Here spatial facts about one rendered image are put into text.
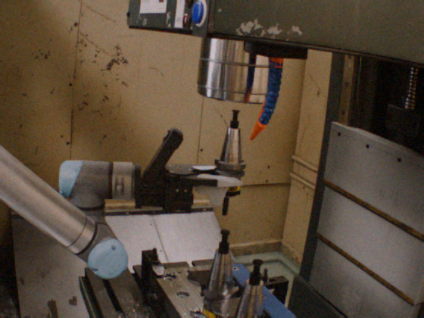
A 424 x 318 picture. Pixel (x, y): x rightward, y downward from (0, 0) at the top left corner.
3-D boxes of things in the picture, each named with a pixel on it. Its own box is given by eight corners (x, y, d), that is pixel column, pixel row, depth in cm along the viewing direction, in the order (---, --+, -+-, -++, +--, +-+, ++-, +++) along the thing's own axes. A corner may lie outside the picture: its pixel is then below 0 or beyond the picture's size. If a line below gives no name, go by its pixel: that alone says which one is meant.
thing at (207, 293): (241, 305, 81) (243, 293, 80) (206, 308, 79) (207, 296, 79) (229, 287, 87) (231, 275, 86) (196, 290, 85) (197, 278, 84)
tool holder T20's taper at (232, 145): (244, 163, 100) (247, 130, 98) (222, 163, 99) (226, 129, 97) (238, 157, 104) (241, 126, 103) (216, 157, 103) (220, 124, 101)
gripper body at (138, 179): (190, 201, 107) (133, 198, 105) (193, 161, 105) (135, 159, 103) (194, 214, 99) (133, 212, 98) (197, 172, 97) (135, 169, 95)
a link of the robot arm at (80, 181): (63, 192, 102) (63, 154, 100) (113, 195, 104) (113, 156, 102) (58, 206, 95) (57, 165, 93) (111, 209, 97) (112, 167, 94)
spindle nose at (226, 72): (291, 107, 93) (297, 44, 90) (209, 101, 88) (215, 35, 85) (259, 93, 108) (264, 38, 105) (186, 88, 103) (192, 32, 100)
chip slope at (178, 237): (28, 366, 132) (17, 299, 126) (16, 268, 191) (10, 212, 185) (279, 335, 168) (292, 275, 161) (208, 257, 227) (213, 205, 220)
